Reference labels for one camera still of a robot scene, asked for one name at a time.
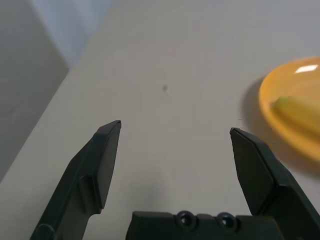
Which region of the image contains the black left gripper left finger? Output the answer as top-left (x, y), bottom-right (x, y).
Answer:
top-left (29, 119), bottom-right (122, 240)

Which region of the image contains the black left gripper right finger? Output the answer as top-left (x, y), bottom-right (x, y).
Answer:
top-left (229, 127), bottom-right (320, 240)

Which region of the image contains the yellow toy banana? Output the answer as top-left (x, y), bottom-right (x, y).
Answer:
top-left (272, 96), bottom-right (320, 131)

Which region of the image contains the yellow plastic plate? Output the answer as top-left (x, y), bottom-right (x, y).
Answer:
top-left (258, 56), bottom-right (320, 162)

